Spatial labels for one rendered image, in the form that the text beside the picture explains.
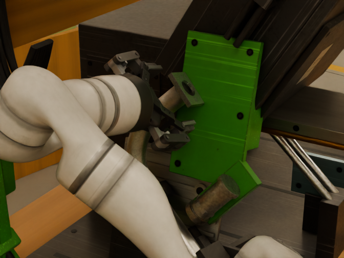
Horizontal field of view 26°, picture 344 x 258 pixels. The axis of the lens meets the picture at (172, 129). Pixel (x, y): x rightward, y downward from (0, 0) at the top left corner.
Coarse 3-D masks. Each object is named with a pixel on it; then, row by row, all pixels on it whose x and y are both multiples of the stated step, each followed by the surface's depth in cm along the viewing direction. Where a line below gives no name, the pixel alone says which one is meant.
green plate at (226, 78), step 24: (192, 48) 106; (216, 48) 104; (240, 48) 103; (192, 72) 107; (216, 72) 105; (240, 72) 103; (216, 96) 105; (240, 96) 103; (216, 120) 105; (240, 120) 104; (192, 144) 108; (216, 144) 106; (240, 144) 104; (192, 168) 108; (216, 168) 106
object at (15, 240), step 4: (12, 228) 98; (12, 232) 98; (12, 236) 98; (16, 236) 98; (8, 240) 97; (12, 240) 97; (16, 240) 98; (20, 240) 98; (0, 244) 96; (4, 244) 96; (8, 244) 97; (12, 244) 97; (16, 244) 98; (0, 248) 96; (4, 248) 96; (8, 248) 96; (12, 248) 97; (0, 252) 95; (4, 252) 96; (8, 252) 97; (0, 256) 95; (8, 256) 97; (12, 256) 97; (16, 256) 100
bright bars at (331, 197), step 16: (304, 160) 118; (320, 176) 118; (320, 192) 116; (336, 192) 117; (320, 208) 115; (336, 208) 114; (320, 224) 116; (336, 224) 115; (320, 240) 117; (336, 240) 117; (320, 256) 118; (336, 256) 119
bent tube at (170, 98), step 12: (180, 72) 106; (180, 84) 104; (192, 84) 107; (168, 96) 105; (180, 96) 104; (192, 96) 104; (168, 108) 105; (132, 132) 109; (144, 132) 108; (132, 144) 109; (144, 144) 109; (144, 156) 110; (180, 228) 107; (192, 240) 107; (192, 252) 106
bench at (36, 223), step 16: (48, 192) 144; (64, 192) 144; (32, 208) 139; (48, 208) 139; (64, 208) 139; (80, 208) 139; (16, 224) 133; (32, 224) 133; (48, 224) 133; (64, 224) 133; (32, 240) 128; (48, 240) 128
